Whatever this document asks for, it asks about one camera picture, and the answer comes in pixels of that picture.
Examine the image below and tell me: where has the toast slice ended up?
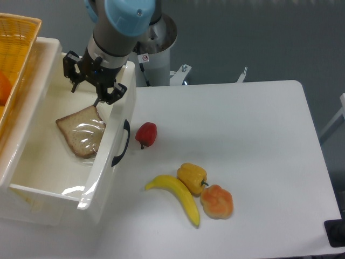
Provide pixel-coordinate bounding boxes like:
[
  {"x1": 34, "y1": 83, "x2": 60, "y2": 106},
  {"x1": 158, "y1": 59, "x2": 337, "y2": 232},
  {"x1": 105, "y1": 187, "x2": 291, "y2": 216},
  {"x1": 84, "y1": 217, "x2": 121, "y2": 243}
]
[{"x1": 56, "y1": 105, "x2": 106, "y2": 159}]

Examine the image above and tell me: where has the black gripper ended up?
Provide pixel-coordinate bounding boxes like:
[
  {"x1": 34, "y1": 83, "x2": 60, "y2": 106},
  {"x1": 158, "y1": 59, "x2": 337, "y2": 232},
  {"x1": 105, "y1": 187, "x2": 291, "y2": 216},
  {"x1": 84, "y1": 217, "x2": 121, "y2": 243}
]
[{"x1": 63, "y1": 45, "x2": 127, "y2": 107}]

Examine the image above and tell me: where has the yellow bell pepper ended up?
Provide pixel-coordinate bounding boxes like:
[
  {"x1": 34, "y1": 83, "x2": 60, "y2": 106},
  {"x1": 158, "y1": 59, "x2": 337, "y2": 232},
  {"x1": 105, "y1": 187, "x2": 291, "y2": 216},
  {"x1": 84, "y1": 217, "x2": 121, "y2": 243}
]
[{"x1": 177, "y1": 163, "x2": 208, "y2": 196}]

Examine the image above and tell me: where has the white frame at right edge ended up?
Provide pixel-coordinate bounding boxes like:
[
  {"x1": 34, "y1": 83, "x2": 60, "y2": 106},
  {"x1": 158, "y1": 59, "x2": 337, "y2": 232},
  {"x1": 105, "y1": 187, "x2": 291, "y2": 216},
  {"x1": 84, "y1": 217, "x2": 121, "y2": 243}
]
[{"x1": 319, "y1": 93, "x2": 344, "y2": 145}]

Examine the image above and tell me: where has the white metal base bracket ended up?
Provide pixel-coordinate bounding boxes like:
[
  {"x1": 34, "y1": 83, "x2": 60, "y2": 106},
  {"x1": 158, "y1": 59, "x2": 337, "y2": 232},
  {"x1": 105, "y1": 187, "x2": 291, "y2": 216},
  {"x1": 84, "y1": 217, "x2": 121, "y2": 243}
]
[{"x1": 169, "y1": 64, "x2": 192, "y2": 86}]

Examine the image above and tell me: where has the yellow banana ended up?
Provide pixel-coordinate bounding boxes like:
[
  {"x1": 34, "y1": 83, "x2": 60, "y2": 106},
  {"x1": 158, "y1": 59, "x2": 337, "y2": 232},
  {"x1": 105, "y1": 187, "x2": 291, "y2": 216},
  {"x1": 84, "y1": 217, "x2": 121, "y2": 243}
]
[{"x1": 144, "y1": 175, "x2": 200, "y2": 228}]

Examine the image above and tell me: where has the yellow woven basket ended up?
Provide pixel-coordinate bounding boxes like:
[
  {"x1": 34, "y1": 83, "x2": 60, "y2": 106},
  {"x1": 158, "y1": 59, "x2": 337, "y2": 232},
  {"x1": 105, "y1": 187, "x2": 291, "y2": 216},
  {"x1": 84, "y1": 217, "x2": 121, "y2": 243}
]
[{"x1": 1, "y1": 13, "x2": 42, "y2": 134}]

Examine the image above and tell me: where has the black cable on pedestal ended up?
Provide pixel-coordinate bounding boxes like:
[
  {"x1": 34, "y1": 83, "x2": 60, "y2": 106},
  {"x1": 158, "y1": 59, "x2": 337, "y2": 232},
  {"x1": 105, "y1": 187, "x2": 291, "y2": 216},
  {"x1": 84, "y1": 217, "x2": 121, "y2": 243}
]
[{"x1": 139, "y1": 62, "x2": 151, "y2": 87}]

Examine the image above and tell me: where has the orange fruit in basket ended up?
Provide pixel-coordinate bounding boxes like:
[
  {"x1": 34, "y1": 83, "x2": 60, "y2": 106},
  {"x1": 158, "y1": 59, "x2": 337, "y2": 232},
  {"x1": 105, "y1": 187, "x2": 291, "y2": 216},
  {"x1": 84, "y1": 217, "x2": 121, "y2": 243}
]
[{"x1": 0, "y1": 71, "x2": 12, "y2": 106}]

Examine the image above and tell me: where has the black drawer handle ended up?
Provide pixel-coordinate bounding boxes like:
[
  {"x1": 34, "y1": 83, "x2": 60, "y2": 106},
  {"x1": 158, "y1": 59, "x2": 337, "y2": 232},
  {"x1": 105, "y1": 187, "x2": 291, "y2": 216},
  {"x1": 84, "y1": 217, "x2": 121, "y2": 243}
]
[{"x1": 111, "y1": 119, "x2": 131, "y2": 167}]

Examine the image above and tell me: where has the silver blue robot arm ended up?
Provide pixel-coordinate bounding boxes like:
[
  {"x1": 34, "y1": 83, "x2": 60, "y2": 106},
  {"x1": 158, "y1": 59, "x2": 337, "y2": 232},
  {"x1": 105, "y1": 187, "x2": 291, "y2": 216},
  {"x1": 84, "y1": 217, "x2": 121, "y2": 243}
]
[{"x1": 63, "y1": 1, "x2": 156, "y2": 105}]

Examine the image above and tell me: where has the open upper white drawer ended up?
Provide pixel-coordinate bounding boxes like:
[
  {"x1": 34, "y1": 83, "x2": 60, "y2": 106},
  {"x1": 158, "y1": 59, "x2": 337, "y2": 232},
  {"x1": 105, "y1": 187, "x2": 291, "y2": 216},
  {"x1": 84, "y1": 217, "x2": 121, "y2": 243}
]
[{"x1": 9, "y1": 62, "x2": 136, "y2": 210}]

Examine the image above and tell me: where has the red bell pepper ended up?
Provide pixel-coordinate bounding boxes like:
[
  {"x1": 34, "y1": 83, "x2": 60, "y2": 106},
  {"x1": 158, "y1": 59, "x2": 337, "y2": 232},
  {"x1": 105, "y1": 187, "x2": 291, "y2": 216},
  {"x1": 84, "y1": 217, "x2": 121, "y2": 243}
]
[{"x1": 135, "y1": 122, "x2": 157, "y2": 149}]

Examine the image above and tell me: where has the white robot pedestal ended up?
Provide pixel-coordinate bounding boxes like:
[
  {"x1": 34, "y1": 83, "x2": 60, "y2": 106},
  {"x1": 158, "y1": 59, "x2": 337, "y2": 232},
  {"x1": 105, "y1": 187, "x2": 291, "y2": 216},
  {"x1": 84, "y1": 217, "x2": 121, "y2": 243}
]
[{"x1": 129, "y1": 13, "x2": 177, "y2": 87}]

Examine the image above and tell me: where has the black device at table edge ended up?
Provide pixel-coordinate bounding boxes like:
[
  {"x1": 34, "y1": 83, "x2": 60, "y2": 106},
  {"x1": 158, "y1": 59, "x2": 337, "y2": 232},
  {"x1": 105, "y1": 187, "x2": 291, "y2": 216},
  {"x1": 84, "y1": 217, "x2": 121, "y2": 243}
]
[{"x1": 324, "y1": 219, "x2": 344, "y2": 248}]

